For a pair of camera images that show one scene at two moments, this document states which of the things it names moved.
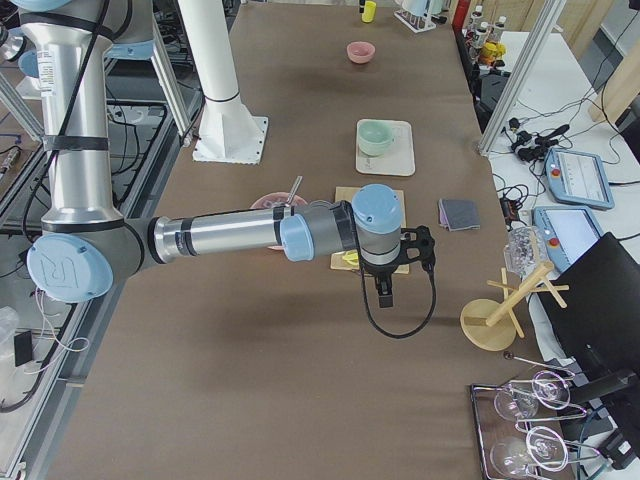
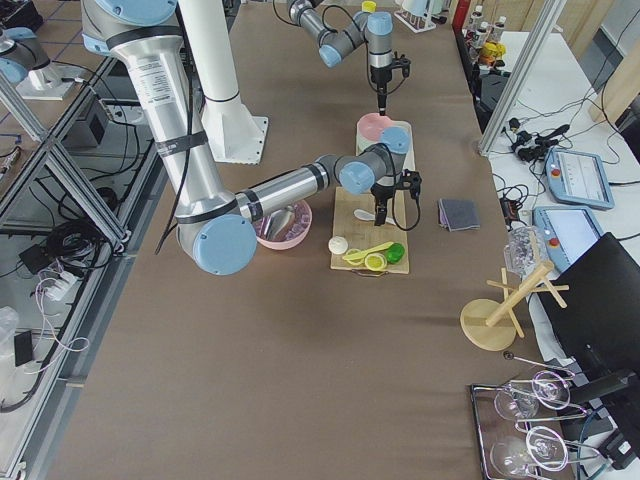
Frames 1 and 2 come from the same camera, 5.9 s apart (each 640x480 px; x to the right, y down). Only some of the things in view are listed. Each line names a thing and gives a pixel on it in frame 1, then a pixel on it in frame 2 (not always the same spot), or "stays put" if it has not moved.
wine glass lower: x=515 y=456 stays put
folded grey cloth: x=458 y=214 stays put
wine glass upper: x=520 y=402 stays put
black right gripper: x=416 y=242 → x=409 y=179
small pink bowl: x=360 y=52 → x=369 y=127
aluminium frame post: x=521 y=77 stays put
